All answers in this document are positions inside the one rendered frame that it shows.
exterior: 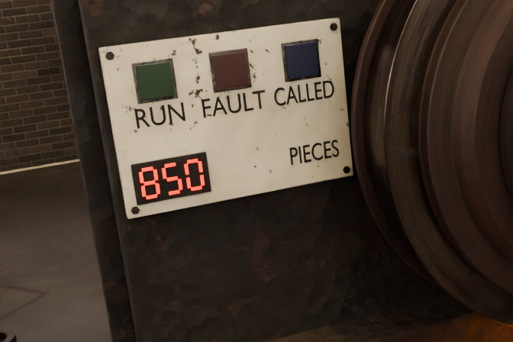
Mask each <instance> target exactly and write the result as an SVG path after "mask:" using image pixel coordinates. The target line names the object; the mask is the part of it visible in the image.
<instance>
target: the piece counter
mask: <svg viewBox="0 0 513 342"><path fill-rule="evenodd" d="M196 162H198V159H194V160H187V163H196ZM175 165H176V163H169V164H165V168H167V167H171V166H175ZM184 166H185V171H186V175H188V174H189V168H188V164H184ZM198 167H199V172H203V170H202V162H198ZM165 168H162V172H163V178H164V179H167V182H168V181H173V180H177V179H178V177H177V176H175V177H170V178H166V169H165ZM149 170H153V167H147V168H143V169H142V172H145V171H149ZM142 172H140V173H139V176H140V183H142V182H144V178H143V173H142ZM153 174H154V179H155V180H158V176H157V171H156V169H154V170H153ZM200 179H201V184H202V186H204V185H205V182H204V176H203V175H201V176H200ZM155 180H153V181H149V182H145V183H144V186H147V185H152V184H155ZM186 182H187V186H188V188H191V184H190V178H186ZM178 183H179V190H180V189H182V180H181V179H178ZM144 186H141V190H142V195H143V197H144V196H146V192H145V187H144ZM202 186H196V187H192V188H191V190H192V191H194V190H199V189H202ZM179 190H176V191H171V192H169V194H170V195H174V194H178V193H180V192H179ZM157 194H160V187H159V183H156V194H155V195H148V196H146V197H147V199H150V198H157Z"/></svg>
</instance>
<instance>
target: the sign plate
mask: <svg viewBox="0 0 513 342"><path fill-rule="evenodd" d="M309 42H316V44H317V53H318V68H319V75H315V76H305V77H300V78H294V79H288V74H287V67H286V53H285V46H286V45H293V44H303V43H309ZM98 51H99V56H100V60H101V65H102V74H103V79H104V84H105V92H106V97H107V102H108V110H109V114H110V119H111V128H112V133H113V138H114V142H115V151H116V156H117V161H118V169H119V174H120V179H121V187H122V192H123V197H124V206H125V211H126V215H127V218H128V219H132V218H139V217H143V216H147V215H154V214H158V213H163V212H167V211H174V210H178V209H182V208H189V207H194V206H198V205H205V204H209V203H213V202H220V201H225V200H229V199H233V198H240V197H244V196H248V195H256V194H260V193H264V192H271V191H276V190H280V189H287V188H292V187H296V186H303V185H307V184H311V183H315V182H323V181H327V180H331V179H338V178H342V177H346V176H352V175H353V165H352V156H351V147H350V131H349V121H348V113H347V96H346V87H345V78H344V62H343V52H342V43H341V35H340V19H339V18H328V19H322V20H316V21H304V22H298V23H291V24H280V25H274V26H268V27H256V28H250V29H243V30H237V31H225V32H219V33H213V34H201V35H195V36H188V37H177V38H171V39H165V40H153V41H147V42H140V43H134V44H122V45H116V46H110V47H100V48H99V49H98ZM241 51H245V52H246V58H247V69H248V76H249V83H250V84H249V85H244V86H238V87H233V88H228V89H216V84H215V72H214V67H213V60H212V56H213V55H218V54H225V53H236V52H241ZM168 61H170V62H171V67H172V73H173V83H174V89H175V94H176V95H175V96H172V97H167V98H157V99H151V100H146V101H141V100H140V93H139V88H138V83H137V74H136V69H135V66H139V65H145V64H151V63H162V62H168ZM194 159H198V162H202V170H203V172H199V167H198V162H196V163H187V160H194ZM169 163H176V165H175V166H171V167H167V168H165V164H169ZM184 164H188V168H189V174H188V175H186V171H185V166H184ZM147 167H153V170H154V169H156V171H157V176H158V180H155V179H154V174H153V170H149V171H145V172H142V169H143V168H147ZM162 168H165V169H166V178H170V177H175V176H177V177H178V179H181V180H182V189H180V190H179V183H178V179H177V180H173V181H168V182H167V179H164V178H163V172H162ZM140 172H142V173H143V178H144V182H142V183H140V176H139V173H140ZM201 175H203V176H204V182H205V185H204V186H202V184H201V179H200V176H201ZM186 178H190V184H191V188H192V187H196V186H202V189H199V190H194V191H192V190H191V188H188V186H187V182H186ZM153 180H155V184H152V185H147V186H144V183H145V182H149V181H153ZM156 183H159V187H160V194H157V198H150V199H147V197H146V196H148V195H155V194H156ZM141 186H144V187H145V192H146V196H144V197H143V195H142V190H141ZM176 190H179V192H180V193H178V194H174V195H170V194H169V192H171V191H176Z"/></svg>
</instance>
